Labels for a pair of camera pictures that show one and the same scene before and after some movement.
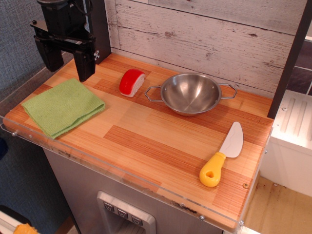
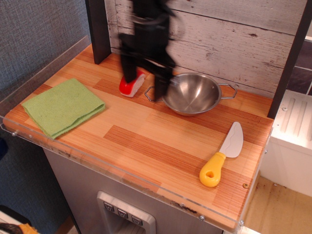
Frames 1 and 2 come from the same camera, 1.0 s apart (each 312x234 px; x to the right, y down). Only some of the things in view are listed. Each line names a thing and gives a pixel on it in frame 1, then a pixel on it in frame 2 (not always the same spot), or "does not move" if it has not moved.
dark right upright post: x=298 y=41 does not move
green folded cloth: x=59 y=107 does not move
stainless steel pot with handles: x=190 y=93 does not move
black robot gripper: x=65 y=28 → x=147 y=48
